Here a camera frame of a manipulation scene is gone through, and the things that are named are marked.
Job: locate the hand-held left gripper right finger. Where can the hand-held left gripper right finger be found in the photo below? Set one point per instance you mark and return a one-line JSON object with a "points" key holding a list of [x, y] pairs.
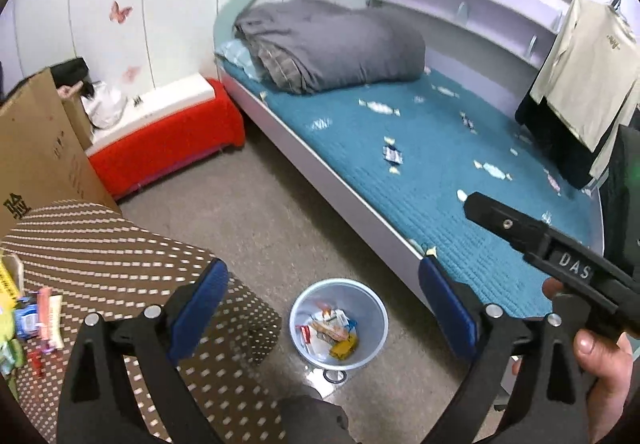
{"points": [[447, 309]]}

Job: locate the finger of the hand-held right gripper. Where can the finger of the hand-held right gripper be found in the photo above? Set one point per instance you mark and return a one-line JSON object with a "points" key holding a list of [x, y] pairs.
{"points": [[500, 221]]}

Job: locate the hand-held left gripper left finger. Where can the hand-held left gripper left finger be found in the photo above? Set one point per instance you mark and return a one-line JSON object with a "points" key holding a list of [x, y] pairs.
{"points": [[197, 309]]}

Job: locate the light blue trash bin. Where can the light blue trash bin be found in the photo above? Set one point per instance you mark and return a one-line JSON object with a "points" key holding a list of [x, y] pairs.
{"points": [[305, 304]]}

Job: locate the red and white medicine box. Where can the red and white medicine box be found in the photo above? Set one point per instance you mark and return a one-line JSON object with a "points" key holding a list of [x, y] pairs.
{"points": [[304, 333]]}

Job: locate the yellow packet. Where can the yellow packet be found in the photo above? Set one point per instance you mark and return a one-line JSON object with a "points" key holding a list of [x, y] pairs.
{"points": [[344, 348]]}

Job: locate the orange patterned plastic bag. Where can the orange patterned plastic bag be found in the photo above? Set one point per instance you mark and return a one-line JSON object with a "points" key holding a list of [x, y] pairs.
{"points": [[330, 330]]}

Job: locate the person's right hand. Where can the person's right hand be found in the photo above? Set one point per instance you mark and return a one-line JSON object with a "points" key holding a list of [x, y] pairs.
{"points": [[607, 374]]}

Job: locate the brown polka-dot tablecloth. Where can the brown polka-dot tablecloth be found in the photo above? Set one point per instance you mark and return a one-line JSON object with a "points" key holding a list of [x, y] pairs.
{"points": [[125, 249]]}

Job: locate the black hanging garment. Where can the black hanging garment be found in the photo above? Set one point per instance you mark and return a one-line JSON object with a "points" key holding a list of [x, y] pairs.
{"points": [[555, 139]]}

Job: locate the pink and cream wrapper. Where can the pink and cream wrapper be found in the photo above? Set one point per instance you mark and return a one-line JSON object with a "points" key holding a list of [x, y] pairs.
{"points": [[50, 319]]}

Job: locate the red cloth covered bench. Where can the red cloth covered bench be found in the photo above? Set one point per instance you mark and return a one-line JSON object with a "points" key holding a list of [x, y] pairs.
{"points": [[165, 149]]}

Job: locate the small red item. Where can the small red item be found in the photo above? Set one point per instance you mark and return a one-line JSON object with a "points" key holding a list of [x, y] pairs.
{"points": [[36, 363]]}

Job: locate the blue and white small box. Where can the blue and white small box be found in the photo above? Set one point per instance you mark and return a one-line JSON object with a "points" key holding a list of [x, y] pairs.
{"points": [[26, 323]]}

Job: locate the cream long-sleeve shirt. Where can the cream long-sleeve shirt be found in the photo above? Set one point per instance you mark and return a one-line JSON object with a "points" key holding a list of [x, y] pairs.
{"points": [[590, 64]]}

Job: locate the white and yellow medicine box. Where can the white and yellow medicine box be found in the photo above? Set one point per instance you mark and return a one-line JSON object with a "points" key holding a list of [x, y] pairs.
{"points": [[7, 279]]}

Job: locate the green and white small box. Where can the green and white small box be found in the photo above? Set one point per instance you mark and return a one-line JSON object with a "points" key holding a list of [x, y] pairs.
{"points": [[10, 356]]}

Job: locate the white board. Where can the white board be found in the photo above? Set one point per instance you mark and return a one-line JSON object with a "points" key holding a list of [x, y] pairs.
{"points": [[180, 96]]}

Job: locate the white plastic bag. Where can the white plastic bag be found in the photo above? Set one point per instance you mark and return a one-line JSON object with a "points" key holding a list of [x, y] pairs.
{"points": [[107, 106]]}

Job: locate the large cardboard box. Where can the large cardboard box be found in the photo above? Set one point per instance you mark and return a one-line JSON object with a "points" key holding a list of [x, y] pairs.
{"points": [[40, 139]]}

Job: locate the grey blanket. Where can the grey blanket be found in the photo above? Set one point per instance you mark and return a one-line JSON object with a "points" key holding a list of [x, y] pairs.
{"points": [[340, 44]]}

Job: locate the faded butterfly sticker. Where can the faded butterfly sticker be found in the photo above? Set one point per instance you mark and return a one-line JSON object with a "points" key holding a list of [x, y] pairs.
{"points": [[132, 74]]}

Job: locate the light blue striped pillow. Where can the light blue striped pillow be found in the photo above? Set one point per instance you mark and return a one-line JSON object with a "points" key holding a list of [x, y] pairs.
{"points": [[237, 56]]}

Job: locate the black cloth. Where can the black cloth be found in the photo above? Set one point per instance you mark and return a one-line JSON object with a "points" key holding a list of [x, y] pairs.
{"points": [[70, 71]]}

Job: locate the pink butterfly sticker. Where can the pink butterfly sticker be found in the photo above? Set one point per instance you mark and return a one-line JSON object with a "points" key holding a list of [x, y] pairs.
{"points": [[121, 13]]}

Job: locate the lavender bed wall shelf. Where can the lavender bed wall shelf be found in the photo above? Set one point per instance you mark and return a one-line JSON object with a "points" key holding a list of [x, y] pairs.
{"points": [[500, 14]]}

